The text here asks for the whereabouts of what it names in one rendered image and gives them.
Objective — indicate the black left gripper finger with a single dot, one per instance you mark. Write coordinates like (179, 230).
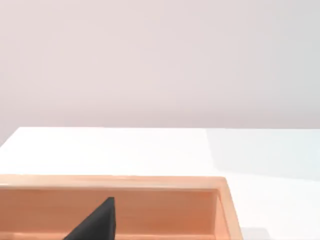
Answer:
(100, 222)

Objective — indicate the shallow salmon-coloured box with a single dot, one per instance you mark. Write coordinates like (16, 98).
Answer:
(162, 207)

